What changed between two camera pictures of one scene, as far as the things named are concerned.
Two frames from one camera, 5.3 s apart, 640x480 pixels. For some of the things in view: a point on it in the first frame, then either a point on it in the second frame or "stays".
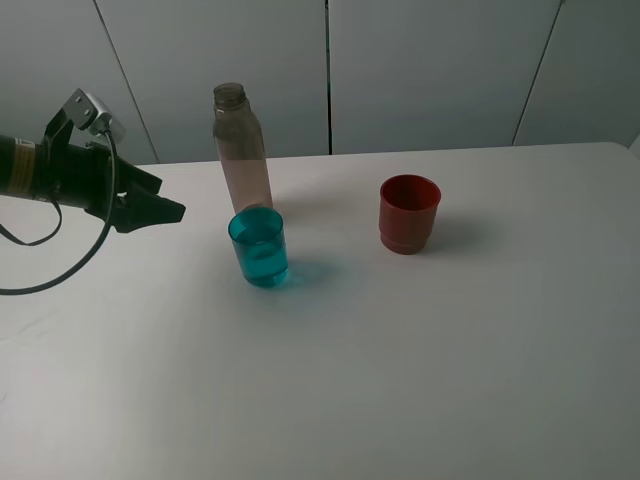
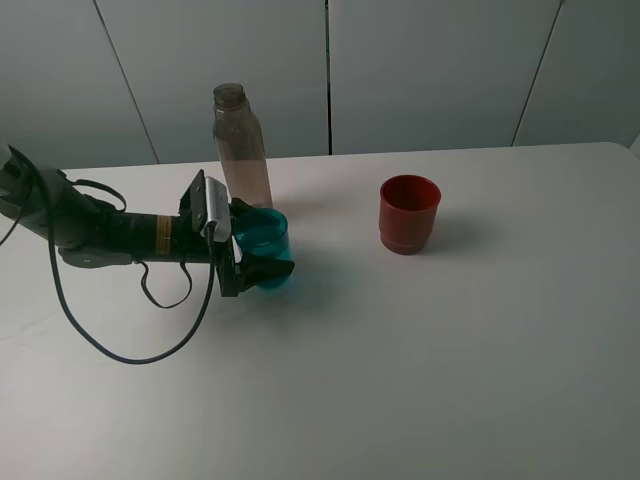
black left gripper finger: x=139 y=205 to x=254 y=268
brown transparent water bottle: x=241 y=147 stays
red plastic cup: x=407 y=208 stays
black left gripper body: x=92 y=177 to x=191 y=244
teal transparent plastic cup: x=259 y=245 stays
